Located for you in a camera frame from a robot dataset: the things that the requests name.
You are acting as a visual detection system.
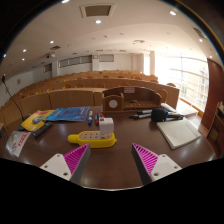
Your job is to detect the large glass window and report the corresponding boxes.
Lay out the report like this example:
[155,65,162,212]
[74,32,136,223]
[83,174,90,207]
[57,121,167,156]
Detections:
[155,54,210,112]

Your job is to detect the black gooseneck microphone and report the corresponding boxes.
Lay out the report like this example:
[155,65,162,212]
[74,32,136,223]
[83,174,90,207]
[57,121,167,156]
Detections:
[1,73,31,131]

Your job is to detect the white remote control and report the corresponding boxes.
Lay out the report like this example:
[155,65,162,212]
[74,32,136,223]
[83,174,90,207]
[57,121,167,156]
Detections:
[160,102,178,114]

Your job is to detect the black foam handheld microphone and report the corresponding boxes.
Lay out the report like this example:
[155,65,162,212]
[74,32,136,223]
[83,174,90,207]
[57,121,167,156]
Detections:
[150,107,184,123]

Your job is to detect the white book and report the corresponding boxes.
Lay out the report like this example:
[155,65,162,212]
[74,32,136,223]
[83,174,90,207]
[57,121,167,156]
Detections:
[156,118,202,150]

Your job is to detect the square ceiling vent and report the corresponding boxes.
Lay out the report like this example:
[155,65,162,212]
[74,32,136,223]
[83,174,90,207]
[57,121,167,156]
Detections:
[79,3,116,19]

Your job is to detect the wooden shelf unit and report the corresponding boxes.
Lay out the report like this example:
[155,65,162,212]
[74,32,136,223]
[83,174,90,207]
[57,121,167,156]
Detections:
[205,101,224,158]

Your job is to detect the blue booklet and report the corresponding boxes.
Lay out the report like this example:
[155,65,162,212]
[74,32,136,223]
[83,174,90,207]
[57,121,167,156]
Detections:
[45,106,91,123]

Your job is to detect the rows of wooden seats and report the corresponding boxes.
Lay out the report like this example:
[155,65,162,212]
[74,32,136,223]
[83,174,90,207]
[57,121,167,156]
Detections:
[0,69,181,134]

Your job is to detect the black remote control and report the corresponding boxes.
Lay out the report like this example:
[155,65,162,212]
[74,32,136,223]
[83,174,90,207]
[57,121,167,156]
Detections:
[32,121,53,139]

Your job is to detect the wooden desk organizer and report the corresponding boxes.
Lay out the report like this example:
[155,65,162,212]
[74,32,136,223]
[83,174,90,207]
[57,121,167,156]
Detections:
[101,86,163,113]

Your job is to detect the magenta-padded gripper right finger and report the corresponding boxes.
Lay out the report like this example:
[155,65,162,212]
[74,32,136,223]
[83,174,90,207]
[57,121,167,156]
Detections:
[131,143,183,186]

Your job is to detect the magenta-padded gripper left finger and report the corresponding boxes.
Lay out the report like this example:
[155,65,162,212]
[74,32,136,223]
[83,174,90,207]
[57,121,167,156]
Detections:
[39,143,92,186]

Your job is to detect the white charger with red switch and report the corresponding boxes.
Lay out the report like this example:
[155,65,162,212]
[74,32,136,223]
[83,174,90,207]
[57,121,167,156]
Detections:
[98,117,115,136]

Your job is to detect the black marker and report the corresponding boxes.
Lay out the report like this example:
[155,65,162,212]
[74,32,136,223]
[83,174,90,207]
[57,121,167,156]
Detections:
[136,109,153,115]
[129,113,153,120]

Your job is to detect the dark ceiling vent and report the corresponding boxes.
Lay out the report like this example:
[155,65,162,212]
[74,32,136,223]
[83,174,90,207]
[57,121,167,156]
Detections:
[193,27,208,39]

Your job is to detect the white leaflet with red print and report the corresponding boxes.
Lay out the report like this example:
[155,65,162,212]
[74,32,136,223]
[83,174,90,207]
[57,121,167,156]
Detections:
[5,130,32,158]

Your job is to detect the ceiling lights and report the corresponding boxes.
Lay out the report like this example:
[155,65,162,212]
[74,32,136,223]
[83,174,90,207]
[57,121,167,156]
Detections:
[3,0,214,61]

